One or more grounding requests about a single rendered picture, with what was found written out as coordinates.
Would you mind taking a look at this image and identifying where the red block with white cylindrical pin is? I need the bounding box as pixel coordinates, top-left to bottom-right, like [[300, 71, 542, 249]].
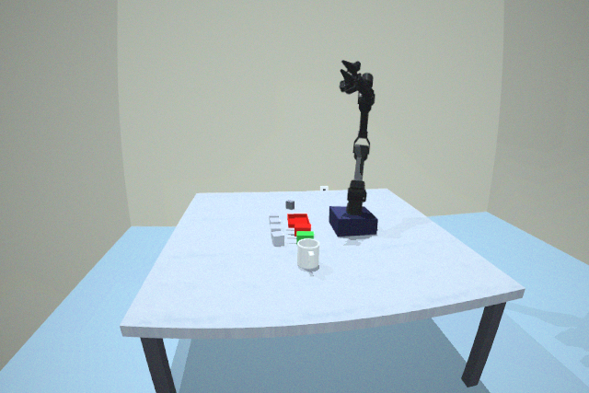
[[286, 224, 311, 237]]

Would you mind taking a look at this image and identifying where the green gauge with white pin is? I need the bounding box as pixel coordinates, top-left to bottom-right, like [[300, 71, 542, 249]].
[[287, 231, 314, 245]]

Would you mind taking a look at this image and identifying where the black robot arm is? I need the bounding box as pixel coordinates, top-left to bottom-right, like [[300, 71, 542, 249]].
[[346, 73, 375, 215]]

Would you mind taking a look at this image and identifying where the red tray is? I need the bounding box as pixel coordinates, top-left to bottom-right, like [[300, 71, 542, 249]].
[[287, 214, 310, 228]]

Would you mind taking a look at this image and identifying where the white mug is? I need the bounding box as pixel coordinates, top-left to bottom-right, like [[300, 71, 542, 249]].
[[297, 238, 319, 269]]

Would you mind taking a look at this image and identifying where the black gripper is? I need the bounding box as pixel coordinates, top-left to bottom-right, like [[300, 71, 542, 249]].
[[341, 60, 368, 95]]

